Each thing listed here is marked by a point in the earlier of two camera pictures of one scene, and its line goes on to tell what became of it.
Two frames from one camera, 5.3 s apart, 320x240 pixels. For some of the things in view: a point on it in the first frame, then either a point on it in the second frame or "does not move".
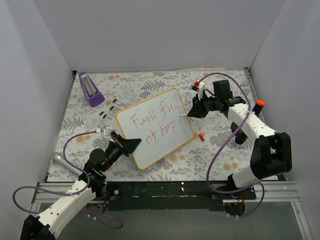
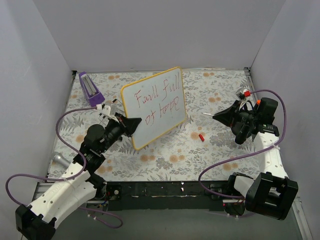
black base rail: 173,195 does not move
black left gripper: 122,148 to 121,124
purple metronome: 89,91 does not move
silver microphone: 59,157 does not move
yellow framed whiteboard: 157,121 to 159,100
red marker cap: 201,137 does not move
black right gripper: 200,106 to 235,116
